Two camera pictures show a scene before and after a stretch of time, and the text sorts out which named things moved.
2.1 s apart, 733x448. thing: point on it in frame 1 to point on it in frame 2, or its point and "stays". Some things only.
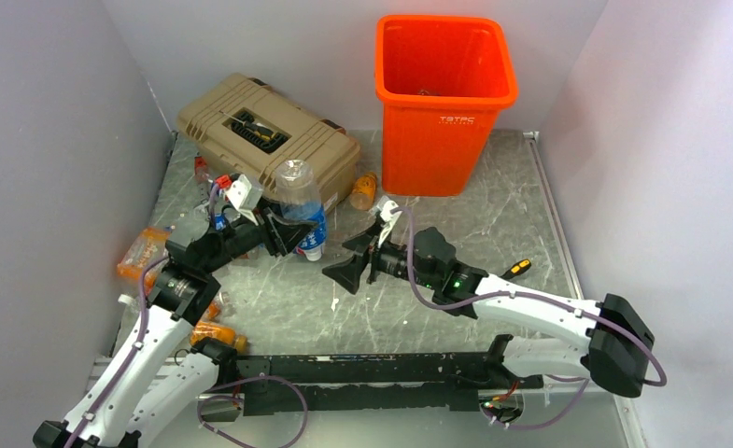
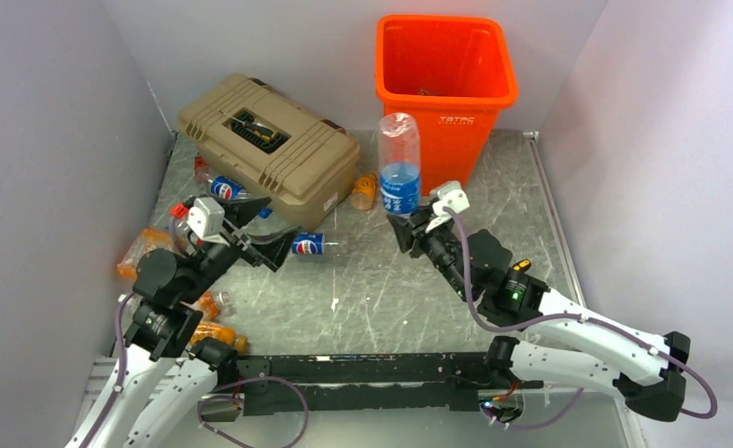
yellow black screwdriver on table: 516,268 stays
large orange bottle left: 148,248 stays
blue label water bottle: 301,199 to 400,162
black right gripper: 348,273 to 418,235
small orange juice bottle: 363,191 stays
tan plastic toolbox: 249,130 stays
